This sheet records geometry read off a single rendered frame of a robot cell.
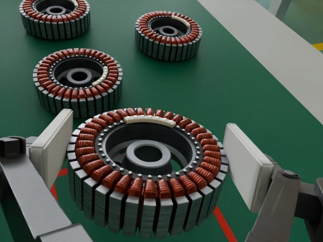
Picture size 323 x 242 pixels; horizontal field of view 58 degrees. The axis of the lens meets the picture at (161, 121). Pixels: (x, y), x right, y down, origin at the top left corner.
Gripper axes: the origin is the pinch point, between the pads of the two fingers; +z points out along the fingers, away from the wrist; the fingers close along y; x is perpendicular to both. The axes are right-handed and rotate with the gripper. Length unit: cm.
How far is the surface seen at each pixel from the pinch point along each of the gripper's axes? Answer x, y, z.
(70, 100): -1.7, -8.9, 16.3
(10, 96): -2.9, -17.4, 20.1
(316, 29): 22, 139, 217
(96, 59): 2.7, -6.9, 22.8
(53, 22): 6.8, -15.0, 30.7
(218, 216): -9.9, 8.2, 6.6
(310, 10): 39, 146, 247
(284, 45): 7.3, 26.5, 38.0
